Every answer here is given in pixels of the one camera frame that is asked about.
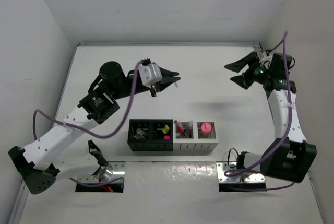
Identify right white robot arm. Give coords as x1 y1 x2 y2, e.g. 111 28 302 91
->
224 52 317 183

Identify metal base plate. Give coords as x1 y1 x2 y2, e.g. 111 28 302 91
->
216 162 265 185
92 162 125 183

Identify pink staple box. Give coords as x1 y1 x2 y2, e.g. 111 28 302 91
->
134 134 147 140

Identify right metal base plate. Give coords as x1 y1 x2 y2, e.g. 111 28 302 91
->
216 162 265 185

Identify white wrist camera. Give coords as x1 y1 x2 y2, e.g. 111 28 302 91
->
138 58 162 88
255 51 272 69

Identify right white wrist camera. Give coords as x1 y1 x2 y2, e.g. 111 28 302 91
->
255 51 272 69

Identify pink black highlighter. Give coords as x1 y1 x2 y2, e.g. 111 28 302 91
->
163 135 171 140

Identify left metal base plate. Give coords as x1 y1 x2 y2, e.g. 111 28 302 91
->
92 162 125 183

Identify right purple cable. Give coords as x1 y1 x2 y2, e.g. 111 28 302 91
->
223 31 297 191

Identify pink tape roll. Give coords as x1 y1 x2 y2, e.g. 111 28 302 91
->
199 122 212 138

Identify blue refill pen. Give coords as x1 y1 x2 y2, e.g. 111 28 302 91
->
184 126 191 138

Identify yellow black highlighter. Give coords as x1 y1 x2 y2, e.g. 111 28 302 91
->
162 125 170 134

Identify grey two-slot container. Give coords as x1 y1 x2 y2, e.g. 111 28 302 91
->
173 121 219 152

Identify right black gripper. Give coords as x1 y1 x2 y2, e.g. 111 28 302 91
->
224 52 272 89

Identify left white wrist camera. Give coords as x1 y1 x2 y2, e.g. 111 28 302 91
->
138 58 162 88

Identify white staple box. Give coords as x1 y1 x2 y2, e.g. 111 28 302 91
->
136 128 148 136

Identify red refill pen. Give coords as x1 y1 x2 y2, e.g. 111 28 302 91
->
188 121 193 138

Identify small red gel pen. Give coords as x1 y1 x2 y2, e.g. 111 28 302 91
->
179 130 186 138

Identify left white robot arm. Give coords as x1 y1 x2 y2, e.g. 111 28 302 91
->
8 58 180 195

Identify black two-slot container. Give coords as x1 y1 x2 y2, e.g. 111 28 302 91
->
127 119 174 152

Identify dark red gel pen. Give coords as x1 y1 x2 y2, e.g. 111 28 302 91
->
174 120 184 132

